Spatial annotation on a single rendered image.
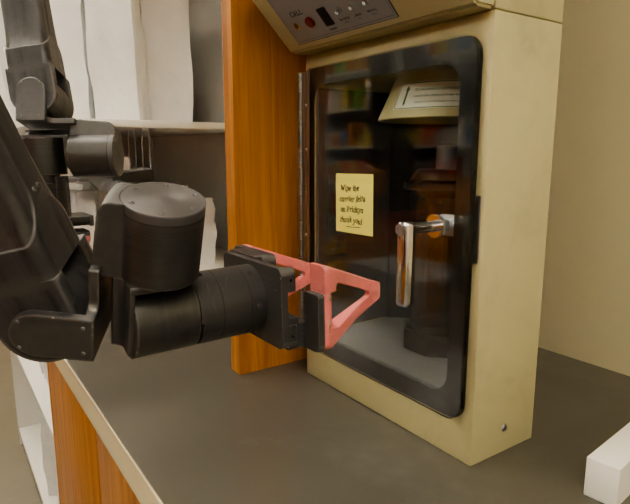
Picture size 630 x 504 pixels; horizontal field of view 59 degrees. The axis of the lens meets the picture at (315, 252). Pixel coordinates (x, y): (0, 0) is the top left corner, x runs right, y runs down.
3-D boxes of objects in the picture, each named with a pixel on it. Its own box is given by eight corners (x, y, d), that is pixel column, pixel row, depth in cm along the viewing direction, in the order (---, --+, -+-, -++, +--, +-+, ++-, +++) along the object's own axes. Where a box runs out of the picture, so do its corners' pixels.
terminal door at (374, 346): (307, 343, 85) (307, 70, 77) (464, 423, 60) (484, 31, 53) (303, 344, 84) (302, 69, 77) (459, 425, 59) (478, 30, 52)
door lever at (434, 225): (442, 302, 60) (424, 297, 62) (446, 214, 58) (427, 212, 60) (405, 310, 57) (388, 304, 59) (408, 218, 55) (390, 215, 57)
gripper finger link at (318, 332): (344, 244, 52) (254, 256, 46) (396, 254, 46) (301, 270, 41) (345, 314, 53) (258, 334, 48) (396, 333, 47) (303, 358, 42)
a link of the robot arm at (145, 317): (100, 331, 44) (121, 378, 40) (101, 256, 41) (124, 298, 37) (184, 315, 48) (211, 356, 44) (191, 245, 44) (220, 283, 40)
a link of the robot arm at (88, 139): (43, 100, 78) (15, 76, 70) (126, 99, 79) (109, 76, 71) (43, 184, 78) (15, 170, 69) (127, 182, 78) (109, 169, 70)
